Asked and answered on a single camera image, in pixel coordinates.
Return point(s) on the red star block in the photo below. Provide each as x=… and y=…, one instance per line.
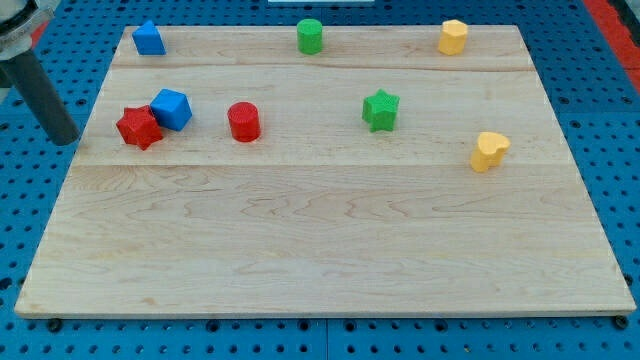
x=138, y=126

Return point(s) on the light wooden board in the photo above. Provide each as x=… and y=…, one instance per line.
x=319, y=217

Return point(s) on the yellow hexagon block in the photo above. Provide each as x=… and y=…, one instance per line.
x=453, y=37

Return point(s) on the blue triangular prism block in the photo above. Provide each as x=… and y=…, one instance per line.
x=148, y=41

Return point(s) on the green cylinder block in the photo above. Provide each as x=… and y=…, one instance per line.
x=309, y=36

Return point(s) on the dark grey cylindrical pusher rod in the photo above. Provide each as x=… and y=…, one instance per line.
x=28, y=76

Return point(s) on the green star block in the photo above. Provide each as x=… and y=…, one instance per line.
x=380, y=111

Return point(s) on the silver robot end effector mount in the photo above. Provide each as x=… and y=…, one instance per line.
x=19, y=20

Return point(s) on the red cylinder block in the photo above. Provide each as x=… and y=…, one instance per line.
x=244, y=121

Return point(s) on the yellow heart block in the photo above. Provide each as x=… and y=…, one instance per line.
x=489, y=151

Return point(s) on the blue cube block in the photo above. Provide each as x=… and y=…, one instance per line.
x=171, y=109

